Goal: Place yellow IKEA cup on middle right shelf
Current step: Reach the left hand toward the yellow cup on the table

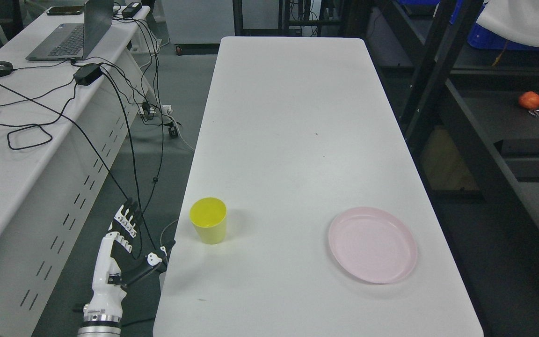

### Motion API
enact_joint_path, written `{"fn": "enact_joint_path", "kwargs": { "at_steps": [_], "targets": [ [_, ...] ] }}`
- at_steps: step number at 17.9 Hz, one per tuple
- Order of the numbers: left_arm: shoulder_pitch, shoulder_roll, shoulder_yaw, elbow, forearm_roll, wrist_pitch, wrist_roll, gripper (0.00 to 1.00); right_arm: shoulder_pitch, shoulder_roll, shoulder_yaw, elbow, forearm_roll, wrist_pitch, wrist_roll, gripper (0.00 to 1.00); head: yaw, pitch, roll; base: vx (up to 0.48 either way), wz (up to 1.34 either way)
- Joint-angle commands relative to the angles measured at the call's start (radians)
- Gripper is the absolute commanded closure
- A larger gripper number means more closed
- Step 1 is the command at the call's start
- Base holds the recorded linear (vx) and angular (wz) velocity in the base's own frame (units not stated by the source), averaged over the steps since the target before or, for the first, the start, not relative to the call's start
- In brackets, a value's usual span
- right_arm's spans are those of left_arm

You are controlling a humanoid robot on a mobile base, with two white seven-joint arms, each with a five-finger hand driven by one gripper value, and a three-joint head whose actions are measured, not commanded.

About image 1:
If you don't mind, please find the pink plastic plate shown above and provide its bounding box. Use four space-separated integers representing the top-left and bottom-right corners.
328 207 418 284

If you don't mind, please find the orange toy on shelf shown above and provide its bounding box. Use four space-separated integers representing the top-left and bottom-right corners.
518 91 539 110

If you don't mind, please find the white side desk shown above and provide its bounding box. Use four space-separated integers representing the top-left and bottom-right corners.
0 15 138 337

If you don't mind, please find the yellow plastic cup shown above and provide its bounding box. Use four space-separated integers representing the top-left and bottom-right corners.
189 197 227 244

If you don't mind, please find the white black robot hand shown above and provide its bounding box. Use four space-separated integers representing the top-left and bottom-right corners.
83 198 175 328

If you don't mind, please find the black power cable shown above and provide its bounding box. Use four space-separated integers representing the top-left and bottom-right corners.
0 14 181 258

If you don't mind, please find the grey laptop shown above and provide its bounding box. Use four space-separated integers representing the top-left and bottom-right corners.
25 0 114 60

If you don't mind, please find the white rectangular table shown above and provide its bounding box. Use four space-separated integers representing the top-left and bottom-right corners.
153 37 483 337

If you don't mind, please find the black power adapter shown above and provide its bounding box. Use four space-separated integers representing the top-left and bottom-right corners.
73 63 102 86
121 2 143 19

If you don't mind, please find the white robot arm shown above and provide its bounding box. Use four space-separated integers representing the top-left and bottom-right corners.
77 321 121 337

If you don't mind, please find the dark metal shelf rack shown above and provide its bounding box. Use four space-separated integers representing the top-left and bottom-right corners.
344 0 539 337

